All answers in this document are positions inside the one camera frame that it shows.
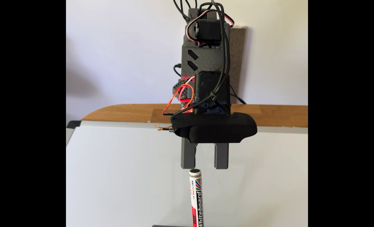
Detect white whiteboard marker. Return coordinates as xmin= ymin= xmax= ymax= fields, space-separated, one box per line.
xmin=189 ymin=169 xmax=203 ymax=227

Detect black oval webcam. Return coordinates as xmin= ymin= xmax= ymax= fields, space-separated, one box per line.
xmin=171 ymin=112 xmax=258 ymax=144

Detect black power cable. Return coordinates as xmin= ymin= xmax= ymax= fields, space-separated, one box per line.
xmin=230 ymin=84 xmax=247 ymax=105

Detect orange wire bundle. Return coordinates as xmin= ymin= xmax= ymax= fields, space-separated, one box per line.
xmin=155 ymin=77 xmax=195 ymax=131

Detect white whiteboard aluminium frame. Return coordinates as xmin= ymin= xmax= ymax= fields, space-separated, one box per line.
xmin=66 ymin=120 xmax=308 ymax=227

